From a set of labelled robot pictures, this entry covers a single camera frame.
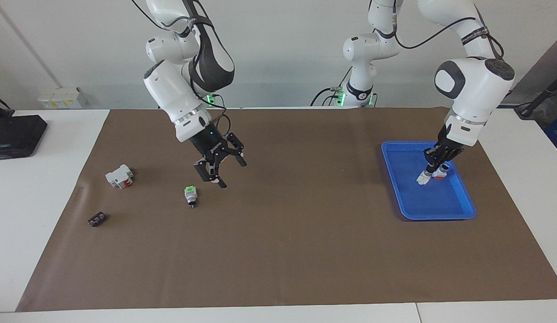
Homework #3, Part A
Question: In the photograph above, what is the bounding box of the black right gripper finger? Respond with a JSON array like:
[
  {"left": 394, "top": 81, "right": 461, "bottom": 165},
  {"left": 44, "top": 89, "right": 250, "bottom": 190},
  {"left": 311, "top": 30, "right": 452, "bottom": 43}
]
[
  {"left": 193, "top": 159, "right": 227, "bottom": 189},
  {"left": 222, "top": 133, "right": 247, "bottom": 167}
]

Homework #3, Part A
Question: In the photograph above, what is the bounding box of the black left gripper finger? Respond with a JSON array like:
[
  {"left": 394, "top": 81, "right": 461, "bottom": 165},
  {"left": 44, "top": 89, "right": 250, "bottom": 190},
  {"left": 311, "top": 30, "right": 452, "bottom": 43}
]
[
  {"left": 433, "top": 157, "right": 455, "bottom": 174},
  {"left": 423, "top": 146, "right": 441, "bottom": 172}
]

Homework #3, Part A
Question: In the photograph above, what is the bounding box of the green-topped push button switch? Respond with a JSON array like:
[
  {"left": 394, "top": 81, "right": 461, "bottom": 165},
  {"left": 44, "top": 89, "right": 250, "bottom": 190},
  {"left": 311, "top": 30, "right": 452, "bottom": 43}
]
[{"left": 416, "top": 168, "right": 436, "bottom": 186}]

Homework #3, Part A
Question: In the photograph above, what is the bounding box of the blue plastic tray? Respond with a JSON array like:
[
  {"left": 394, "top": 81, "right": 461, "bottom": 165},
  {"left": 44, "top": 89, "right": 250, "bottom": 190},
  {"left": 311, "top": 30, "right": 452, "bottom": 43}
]
[{"left": 381, "top": 140, "right": 477, "bottom": 221}]

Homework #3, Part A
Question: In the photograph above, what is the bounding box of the black stand pole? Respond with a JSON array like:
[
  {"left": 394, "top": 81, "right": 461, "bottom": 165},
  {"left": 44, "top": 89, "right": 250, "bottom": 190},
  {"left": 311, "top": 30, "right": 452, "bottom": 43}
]
[{"left": 514, "top": 72, "right": 557, "bottom": 119}]

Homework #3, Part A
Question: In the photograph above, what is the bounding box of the white circuit breaker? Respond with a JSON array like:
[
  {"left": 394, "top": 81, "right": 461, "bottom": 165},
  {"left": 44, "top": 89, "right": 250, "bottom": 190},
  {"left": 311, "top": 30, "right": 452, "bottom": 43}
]
[{"left": 105, "top": 164, "right": 134, "bottom": 189}]

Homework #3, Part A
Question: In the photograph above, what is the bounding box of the brown paper table mat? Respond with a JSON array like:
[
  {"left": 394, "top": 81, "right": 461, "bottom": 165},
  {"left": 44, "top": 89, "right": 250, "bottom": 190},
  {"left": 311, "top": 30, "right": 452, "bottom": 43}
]
[{"left": 16, "top": 107, "right": 557, "bottom": 313}]

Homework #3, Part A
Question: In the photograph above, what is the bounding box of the black box device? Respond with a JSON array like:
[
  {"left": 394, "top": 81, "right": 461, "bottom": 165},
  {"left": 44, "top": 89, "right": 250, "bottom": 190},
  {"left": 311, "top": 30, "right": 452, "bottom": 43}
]
[{"left": 0, "top": 115, "right": 48, "bottom": 161}]

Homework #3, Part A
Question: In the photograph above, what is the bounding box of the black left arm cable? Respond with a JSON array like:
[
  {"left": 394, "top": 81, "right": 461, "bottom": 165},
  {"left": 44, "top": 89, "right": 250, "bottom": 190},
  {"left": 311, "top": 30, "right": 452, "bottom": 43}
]
[{"left": 392, "top": 16, "right": 505, "bottom": 61}]

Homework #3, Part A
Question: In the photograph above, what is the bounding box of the white wall socket box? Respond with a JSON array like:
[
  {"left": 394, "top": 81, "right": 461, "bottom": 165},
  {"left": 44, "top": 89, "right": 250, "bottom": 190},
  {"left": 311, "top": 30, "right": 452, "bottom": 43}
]
[{"left": 38, "top": 87, "right": 88, "bottom": 109}]

